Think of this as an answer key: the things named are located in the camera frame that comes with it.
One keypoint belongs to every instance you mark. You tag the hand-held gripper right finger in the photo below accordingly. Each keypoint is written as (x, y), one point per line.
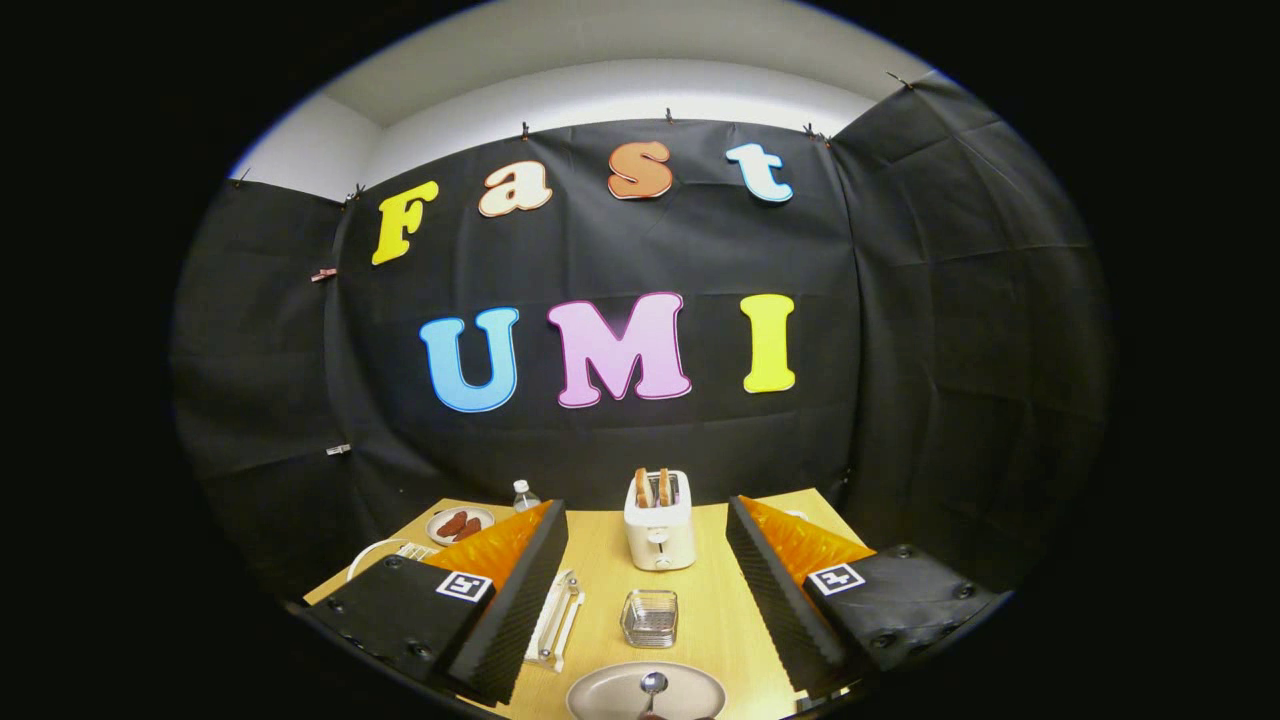
(790, 620)

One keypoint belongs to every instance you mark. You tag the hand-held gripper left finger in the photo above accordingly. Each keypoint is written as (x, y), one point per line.
(505, 620)

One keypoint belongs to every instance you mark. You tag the large grey plate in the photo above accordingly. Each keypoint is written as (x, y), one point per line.
(600, 695)

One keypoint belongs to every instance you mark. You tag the small cream plate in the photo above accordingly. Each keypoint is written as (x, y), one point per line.
(484, 516)

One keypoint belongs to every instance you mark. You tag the red sausage piece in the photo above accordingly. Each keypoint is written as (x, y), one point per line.
(451, 524)
(468, 529)

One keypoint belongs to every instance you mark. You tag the green label drink bottle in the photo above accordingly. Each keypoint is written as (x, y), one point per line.
(525, 498)

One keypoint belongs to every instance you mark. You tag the white toaster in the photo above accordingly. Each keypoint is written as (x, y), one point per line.
(660, 540)

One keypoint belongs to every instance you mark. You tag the toast bread slice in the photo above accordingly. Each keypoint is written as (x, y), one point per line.
(665, 487)
(644, 488)

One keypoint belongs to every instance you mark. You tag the black backdrop cloth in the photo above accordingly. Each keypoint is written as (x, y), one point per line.
(900, 350)

